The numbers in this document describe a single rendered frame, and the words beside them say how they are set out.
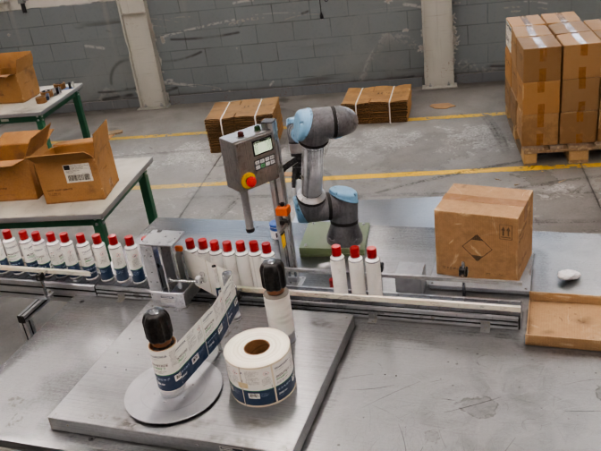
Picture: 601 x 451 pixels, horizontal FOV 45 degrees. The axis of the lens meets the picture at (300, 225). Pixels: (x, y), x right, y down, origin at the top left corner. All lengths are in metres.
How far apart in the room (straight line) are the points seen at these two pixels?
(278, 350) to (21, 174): 2.51
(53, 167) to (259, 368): 2.32
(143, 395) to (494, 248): 1.30
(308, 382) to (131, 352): 0.65
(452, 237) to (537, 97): 3.15
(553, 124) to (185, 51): 4.22
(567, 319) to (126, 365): 1.48
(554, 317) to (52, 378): 1.72
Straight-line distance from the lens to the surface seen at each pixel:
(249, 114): 6.66
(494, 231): 2.64
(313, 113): 2.66
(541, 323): 2.57
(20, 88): 6.58
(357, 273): 2.56
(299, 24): 7.96
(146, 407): 2.31
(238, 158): 2.52
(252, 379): 2.16
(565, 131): 5.87
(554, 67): 5.70
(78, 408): 2.42
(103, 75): 8.77
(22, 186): 4.38
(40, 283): 3.22
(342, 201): 2.94
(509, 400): 2.26
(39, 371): 2.74
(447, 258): 2.75
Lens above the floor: 2.30
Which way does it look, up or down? 26 degrees down
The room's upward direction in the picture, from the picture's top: 8 degrees counter-clockwise
